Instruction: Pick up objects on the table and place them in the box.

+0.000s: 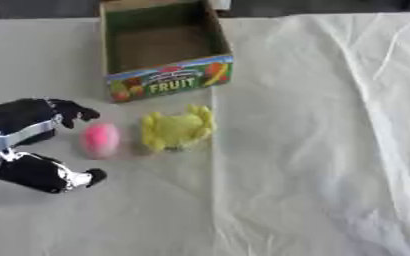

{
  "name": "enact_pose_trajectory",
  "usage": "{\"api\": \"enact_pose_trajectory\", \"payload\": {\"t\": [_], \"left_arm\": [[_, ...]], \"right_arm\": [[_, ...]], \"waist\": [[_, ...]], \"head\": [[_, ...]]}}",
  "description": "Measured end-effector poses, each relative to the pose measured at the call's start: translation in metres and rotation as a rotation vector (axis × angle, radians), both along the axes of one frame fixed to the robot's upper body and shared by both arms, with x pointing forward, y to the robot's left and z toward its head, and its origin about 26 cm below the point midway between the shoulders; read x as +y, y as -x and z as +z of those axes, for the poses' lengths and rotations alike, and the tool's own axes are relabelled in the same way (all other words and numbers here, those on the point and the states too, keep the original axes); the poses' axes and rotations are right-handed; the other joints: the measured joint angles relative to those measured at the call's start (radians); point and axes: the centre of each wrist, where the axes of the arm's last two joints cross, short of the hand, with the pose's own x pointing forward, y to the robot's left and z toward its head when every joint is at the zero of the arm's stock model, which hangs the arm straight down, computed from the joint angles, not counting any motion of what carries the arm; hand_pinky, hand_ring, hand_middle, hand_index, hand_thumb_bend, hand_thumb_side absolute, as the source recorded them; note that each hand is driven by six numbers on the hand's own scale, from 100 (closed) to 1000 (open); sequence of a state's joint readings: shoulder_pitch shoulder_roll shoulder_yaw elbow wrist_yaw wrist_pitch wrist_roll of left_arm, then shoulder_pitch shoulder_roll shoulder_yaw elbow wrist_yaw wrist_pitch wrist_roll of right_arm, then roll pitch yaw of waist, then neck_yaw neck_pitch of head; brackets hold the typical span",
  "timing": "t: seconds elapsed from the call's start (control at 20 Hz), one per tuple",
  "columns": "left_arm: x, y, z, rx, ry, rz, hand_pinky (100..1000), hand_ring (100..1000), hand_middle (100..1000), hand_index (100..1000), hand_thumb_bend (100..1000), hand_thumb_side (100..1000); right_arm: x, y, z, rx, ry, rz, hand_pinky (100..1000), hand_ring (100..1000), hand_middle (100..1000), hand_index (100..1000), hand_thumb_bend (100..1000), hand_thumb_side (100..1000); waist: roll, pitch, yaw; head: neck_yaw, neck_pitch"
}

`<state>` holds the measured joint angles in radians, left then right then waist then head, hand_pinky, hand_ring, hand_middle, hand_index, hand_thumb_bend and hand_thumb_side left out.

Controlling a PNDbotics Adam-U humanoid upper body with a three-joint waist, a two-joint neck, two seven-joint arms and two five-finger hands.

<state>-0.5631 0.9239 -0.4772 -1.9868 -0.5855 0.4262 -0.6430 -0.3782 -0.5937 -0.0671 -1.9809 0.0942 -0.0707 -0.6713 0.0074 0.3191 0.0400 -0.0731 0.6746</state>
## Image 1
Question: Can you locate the yellow crab soft toy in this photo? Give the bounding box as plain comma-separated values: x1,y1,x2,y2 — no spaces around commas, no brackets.
140,104,218,153

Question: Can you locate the cardboard box with printed front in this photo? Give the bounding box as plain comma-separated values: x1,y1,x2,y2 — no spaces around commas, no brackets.
98,0,235,103

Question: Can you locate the pink oval soft toy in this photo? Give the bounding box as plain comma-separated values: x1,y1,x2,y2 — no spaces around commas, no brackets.
79,121,123,160

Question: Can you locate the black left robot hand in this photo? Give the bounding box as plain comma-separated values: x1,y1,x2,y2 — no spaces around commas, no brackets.
0,97,109,195

